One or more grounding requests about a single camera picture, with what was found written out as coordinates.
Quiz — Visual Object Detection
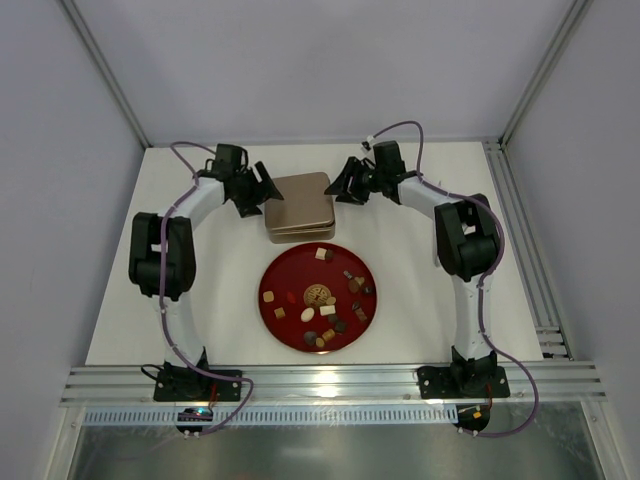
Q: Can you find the gold tin box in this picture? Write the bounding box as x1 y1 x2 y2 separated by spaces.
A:
269 224 335 244

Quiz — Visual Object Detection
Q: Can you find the gold tin lid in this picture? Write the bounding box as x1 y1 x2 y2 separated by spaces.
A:
264 172 335 235

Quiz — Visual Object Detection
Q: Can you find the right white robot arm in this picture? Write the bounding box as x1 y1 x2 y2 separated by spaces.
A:
259 140 509 398

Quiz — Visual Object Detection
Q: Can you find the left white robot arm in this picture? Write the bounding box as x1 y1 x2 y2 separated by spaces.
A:
128 144 275 402

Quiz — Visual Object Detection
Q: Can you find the brown oval chocolate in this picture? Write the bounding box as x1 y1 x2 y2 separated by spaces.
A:
348 279 360 293

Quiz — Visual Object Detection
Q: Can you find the white swirl oval chocolate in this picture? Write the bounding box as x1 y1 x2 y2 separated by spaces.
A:
300 307 315 322

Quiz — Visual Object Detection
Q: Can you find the white rectangular chocolate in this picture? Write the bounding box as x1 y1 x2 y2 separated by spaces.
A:
320 305 335 316

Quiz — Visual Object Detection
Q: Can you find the caramel barrel chocolate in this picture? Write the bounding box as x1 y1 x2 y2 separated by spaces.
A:
322 329 336 341

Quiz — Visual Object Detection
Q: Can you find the grey brown round chocolate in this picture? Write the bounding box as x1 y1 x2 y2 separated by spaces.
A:
303 331 317 345

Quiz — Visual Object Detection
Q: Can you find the red round tray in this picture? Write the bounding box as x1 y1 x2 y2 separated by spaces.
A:
258 242 378 354

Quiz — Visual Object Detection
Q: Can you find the white slotted cable duct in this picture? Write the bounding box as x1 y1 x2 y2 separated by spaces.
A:
83 404 458 428

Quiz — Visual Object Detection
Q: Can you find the aluminium frame post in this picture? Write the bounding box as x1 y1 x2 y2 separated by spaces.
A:
57 0 152 149

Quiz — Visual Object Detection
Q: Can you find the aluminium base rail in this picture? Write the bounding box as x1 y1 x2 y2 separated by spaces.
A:
60 360 607 406

